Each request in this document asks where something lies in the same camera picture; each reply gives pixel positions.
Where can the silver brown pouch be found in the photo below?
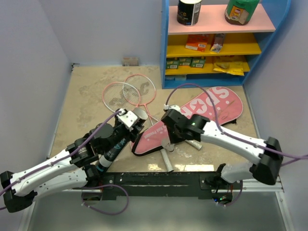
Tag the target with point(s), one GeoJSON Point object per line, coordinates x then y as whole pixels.
{"type": "Point", "coordinates": [217, 43]}

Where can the green box right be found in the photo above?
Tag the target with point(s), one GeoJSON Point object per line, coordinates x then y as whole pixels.
{"type": "Point", "coordinates": [198, 62]}

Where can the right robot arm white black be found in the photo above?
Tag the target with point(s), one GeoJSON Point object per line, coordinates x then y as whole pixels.
{"type": "Point", "coordinates": [263, 161]}

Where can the pink badminton racket right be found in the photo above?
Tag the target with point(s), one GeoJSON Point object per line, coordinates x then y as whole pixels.
{"type": "Point", "coordinates": [145, 87]}

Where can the aluminium rail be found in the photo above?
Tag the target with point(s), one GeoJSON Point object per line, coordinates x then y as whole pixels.
{"type": "Point", "coordinates": [264, 185]}

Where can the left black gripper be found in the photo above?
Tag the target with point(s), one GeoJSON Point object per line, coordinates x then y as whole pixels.
{"type": "Point", "coordinates": [132, 136]}

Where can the green brown jar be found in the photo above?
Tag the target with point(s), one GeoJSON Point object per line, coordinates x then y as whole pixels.
{"type": "Point", "coordinates": [239, 12]}

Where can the white racket handle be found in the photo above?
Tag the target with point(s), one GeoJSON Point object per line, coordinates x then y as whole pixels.
{"type": "Point", "coordinates": [166, 160]}
{"type": "Point", "coordinates": [194, 144]}

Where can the pink badminton racket left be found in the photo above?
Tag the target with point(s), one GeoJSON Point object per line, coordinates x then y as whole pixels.
{"type": "Point", "coordinates": [122, 95]}

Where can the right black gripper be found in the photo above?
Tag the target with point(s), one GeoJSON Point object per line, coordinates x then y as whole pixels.
{"type": "Point", "coordinates": [173, 139]}

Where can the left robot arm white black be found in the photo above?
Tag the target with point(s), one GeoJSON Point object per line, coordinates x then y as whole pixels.
{"type": "Point", "coordinates": [81, 164]}

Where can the green box middle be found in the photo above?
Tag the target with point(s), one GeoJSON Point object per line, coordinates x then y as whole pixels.
{"type": "Point", "coordinates": [185, 61]}

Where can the yellow snack bag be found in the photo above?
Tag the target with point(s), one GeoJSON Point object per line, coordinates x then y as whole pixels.
{"type": "Point", "coordinates": [232, 68]}

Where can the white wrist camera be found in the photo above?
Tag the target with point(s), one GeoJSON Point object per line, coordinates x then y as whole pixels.
{"type": "Point", "coordinates": [128, 118]}
{"type": "Point", "coordinates": [169, 107]}

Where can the black shuttlecock tube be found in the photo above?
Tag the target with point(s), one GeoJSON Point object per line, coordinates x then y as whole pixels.
{"type": "Point", "coordinates": [113, 150]}

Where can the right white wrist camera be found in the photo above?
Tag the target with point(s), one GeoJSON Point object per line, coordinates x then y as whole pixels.
{"type": "Point", "coordinates": [169, 107]}

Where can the white racket handle right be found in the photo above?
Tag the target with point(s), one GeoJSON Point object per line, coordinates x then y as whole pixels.
{"type": "Point", "coordinates": [194, 144]}

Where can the pink badminton racket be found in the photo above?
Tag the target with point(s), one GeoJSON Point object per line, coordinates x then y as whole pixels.
{"type": "Point", "coordinates": [145, 87]}
{"type": "Point", "coordinates": [122, 95]}

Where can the white racket handle front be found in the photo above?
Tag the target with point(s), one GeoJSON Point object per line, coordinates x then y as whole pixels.
{"type": "Point", "coordinates": [166, 160]}

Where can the white shuttlecock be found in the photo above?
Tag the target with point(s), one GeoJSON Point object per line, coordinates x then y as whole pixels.
{"type": "Point", "coordinates": [166, 144]}

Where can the brown wall block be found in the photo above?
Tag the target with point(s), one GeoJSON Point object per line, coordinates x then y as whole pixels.
{"type": "Point", "coordinates": [130, 61]}

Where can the green box left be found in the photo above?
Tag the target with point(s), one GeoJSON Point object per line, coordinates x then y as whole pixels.
{"type": "Point", "coordinates": [172, 63]}

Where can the green box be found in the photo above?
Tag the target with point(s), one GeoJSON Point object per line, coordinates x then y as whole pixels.
{"type": "Point", "coordinates": [198, 62]}
{"type": "Point", "coordinates": [172, 63]}
{"type": "Point", "coordinates": [185, 61]}

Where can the black white can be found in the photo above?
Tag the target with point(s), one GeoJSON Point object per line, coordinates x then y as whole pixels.
{"type": "Point", "coordinates": [188, 12]}

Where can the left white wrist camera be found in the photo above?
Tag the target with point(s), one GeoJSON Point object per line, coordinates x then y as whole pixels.
{"type": "Point", "coordinates": [128, 118]}

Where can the orange box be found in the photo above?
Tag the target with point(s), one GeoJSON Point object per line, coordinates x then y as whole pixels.
{"type": "Point", "coordinates": [197, 42]}

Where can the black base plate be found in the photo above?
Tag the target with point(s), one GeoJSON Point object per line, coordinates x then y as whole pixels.
{"type": "Point", "coordinates": [174, 184]}

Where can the blue shelf unit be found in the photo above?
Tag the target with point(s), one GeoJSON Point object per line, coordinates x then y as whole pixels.
{"type": "Point", "coordinates": [223, 48]}

